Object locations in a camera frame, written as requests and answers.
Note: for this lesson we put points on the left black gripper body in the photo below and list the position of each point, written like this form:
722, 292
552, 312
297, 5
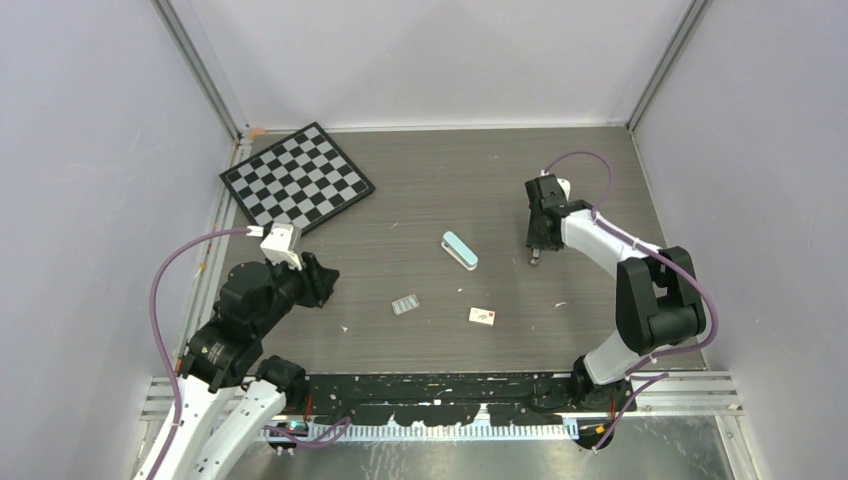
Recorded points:
302, 286

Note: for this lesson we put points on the small white staple box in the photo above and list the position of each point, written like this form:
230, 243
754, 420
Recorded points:
481, 316

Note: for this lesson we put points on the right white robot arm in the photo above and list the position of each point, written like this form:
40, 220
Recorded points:
656, 305

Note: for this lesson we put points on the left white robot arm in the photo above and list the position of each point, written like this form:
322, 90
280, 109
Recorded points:
227, 392

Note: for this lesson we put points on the black white chessboard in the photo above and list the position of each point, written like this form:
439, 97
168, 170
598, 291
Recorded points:
304, 179

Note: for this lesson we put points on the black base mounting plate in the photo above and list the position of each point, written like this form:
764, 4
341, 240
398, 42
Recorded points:
448, 399

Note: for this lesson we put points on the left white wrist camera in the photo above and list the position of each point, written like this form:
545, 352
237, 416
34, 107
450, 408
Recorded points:
279, 242

